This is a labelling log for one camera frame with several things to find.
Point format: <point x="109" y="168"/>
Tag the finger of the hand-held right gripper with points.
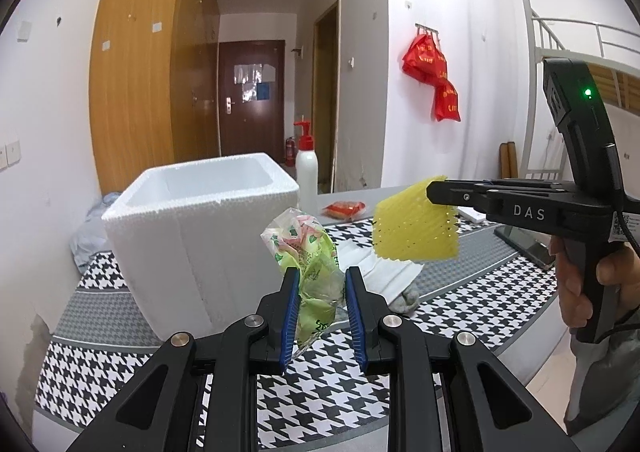
<point x="455" y="194"/>
<point x="525" y="186"/>

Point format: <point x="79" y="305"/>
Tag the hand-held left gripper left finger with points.
<point x="291" y="317"/>

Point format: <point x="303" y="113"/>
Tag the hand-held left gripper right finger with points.
<point x="356" y="317"/>

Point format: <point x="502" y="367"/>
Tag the white paper tissue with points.
<point x="380" y="272"/>

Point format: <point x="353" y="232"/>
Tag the grey cloth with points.
<point x="406" y="299"/>

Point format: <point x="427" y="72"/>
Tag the yellow foam net sleeve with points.
<point x="410" y="227"/>

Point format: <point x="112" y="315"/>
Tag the green plastic bag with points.
<point x="310" y="252"/>

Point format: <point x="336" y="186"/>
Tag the white foam box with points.
<point x="190" y="242"/>

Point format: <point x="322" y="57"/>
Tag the person's right forearm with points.
<point x="605" y="377"/>

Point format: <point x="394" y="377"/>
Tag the person's right hand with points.
<point x="567" y="282"/>

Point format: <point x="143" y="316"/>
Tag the white remote control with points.
<point x="472" y="216"/>

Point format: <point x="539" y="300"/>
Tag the brown wooden planks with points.
<point x="510" y="159"/>

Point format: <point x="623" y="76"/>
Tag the black smartphone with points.
<point x="525" y="244"/>

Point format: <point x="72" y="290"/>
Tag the houndstooth tablecloth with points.
<point x="320" y="404"/>

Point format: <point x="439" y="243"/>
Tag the red plastic bag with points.
<point x="447" y="101"/>
<point x="425" y="59"/>

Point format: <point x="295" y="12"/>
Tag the red snack packet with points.
<point x="344" y="210"/>

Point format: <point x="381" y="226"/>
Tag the metal bunk bed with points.
<point x="540" y="31"/>

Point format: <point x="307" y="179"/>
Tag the white pump bottle red cap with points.
<point x="306" y="176"/>

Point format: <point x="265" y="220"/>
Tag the red fire extinguisher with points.
<point x="289" y="151"/>

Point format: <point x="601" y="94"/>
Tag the dark brown door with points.
<point x="252" y="126"/>

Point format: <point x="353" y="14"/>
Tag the light blue cloth pile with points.
<point x="87" y="237"/>

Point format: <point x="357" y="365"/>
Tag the wooden wardrobe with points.
<point x="140" y="71"/>

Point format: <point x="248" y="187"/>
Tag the wooden side door frame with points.
<point x="336" y="96"/>

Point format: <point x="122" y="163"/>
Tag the metal wall hook rack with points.
<point x="427" y="27"/>

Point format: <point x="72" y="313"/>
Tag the white wall switch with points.
<point x="12" y="152"/>

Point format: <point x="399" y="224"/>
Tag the white wall socket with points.
<point x="2" y="156"/>

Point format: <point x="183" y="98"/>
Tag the white wall box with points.
<point x="23" y="30"/>

